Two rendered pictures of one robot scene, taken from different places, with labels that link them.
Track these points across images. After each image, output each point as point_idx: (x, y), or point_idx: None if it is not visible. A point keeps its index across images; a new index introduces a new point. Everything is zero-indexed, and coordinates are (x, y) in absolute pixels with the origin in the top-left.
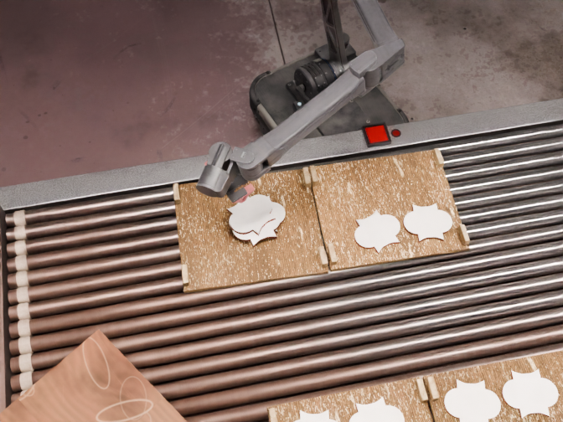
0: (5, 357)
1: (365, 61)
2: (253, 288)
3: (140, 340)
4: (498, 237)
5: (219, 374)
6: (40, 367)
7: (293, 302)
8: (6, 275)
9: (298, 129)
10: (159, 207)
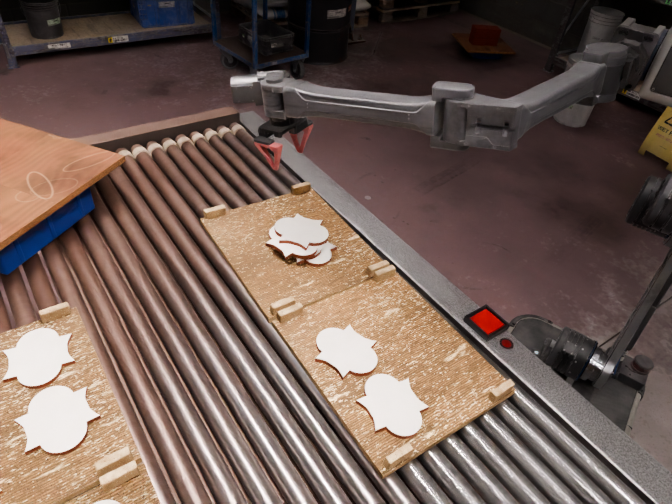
0: (105, 143)
1: (454, 86)
2: (224, 268)
3: (141, 208)
4: None
5: (115, 267)
6: None
7: (221, 306)
8: (183, 134)
9: (331, 95)
10: (285, 188)
